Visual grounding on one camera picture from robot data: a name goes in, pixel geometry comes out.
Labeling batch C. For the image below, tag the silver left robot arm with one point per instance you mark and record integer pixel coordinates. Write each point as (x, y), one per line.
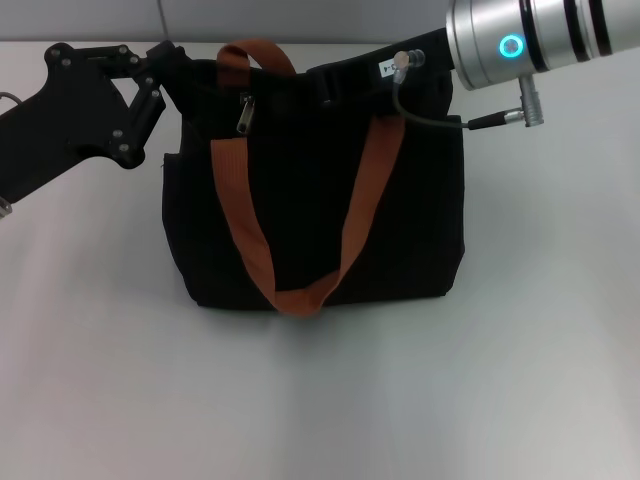
(4, 207)

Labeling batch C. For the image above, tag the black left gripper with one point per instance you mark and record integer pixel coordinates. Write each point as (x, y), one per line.
(65, 115)

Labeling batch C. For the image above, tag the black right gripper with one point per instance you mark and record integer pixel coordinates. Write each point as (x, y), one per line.
(400, 60)

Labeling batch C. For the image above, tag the silver metal zipper pull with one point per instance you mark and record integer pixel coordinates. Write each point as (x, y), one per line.
(246, 115)

